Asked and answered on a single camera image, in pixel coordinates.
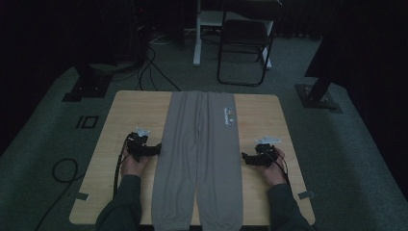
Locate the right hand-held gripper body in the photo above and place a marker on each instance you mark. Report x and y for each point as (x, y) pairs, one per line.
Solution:
(265, 155)

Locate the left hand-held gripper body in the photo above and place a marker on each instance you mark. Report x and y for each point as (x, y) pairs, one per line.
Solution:
(138, 146)

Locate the grey pants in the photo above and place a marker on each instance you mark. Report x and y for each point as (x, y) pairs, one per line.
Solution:
(197, 160)

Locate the person's left hand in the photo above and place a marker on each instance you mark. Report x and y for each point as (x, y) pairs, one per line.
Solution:
(133, 167)

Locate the black folding chair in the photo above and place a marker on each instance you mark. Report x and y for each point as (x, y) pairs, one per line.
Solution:
(245, 32)

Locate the black stand base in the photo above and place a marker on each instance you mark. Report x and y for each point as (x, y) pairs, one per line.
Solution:
(89, 86)
(316, 99)

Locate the person's right hand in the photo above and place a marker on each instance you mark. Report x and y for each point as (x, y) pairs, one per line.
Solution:
(275, 173)

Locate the grey tape strip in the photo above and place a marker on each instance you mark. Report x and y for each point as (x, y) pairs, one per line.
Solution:
(306, 195)
(81, 196)

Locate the white desk frame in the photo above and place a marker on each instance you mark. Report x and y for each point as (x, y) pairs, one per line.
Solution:
(197, 38)

